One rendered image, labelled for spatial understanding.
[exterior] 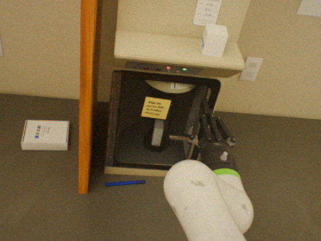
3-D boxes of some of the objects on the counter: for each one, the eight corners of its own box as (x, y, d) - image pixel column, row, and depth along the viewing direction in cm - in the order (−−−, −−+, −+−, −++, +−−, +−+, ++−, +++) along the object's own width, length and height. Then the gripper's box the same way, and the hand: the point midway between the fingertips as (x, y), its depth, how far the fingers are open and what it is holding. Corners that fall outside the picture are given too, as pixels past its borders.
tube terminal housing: (106, 125, 150) (123, -85, 99) (185, 131, 155) (239, -67, 104) (103, 173, 131) (121, -55, 81) (192, 178, 136) (262, -35, 85)
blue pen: (105, 184, 128) (105, 182, 127) (144, 181, 132) (145, 179, 131) (105, 186, 127) (105, 185, 127) (145, 183, 131) (145, 181, 130)
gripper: (246, 154, 91) (227, 94, 109) (194, 150, 89) (184, 90, 107) (237, 174, 96) (220, 113, 113) (188, 171, 94) (179, 109, 112)
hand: (204, 109), depth 107 cm, fingers closed
